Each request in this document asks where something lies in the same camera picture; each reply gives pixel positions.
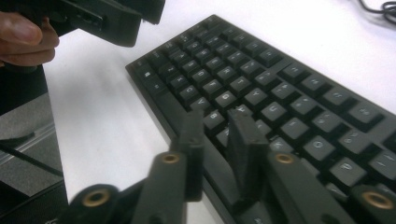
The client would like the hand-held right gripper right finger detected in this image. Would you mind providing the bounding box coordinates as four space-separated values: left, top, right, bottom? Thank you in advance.
226 108 271 200

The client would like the black computer keyboard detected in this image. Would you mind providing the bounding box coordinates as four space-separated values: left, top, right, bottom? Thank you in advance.
125 13 396 224

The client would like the black curtain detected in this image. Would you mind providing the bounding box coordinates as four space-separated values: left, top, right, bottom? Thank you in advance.
0 64 49 117

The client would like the white board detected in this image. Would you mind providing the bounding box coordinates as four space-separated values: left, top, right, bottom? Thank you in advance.
42 0 396 224

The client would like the black keyboard cable with plug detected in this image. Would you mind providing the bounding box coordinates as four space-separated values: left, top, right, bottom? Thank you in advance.
357 0 396 25

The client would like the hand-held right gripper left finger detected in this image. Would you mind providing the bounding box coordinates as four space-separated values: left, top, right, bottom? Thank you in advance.
170 108 205 203

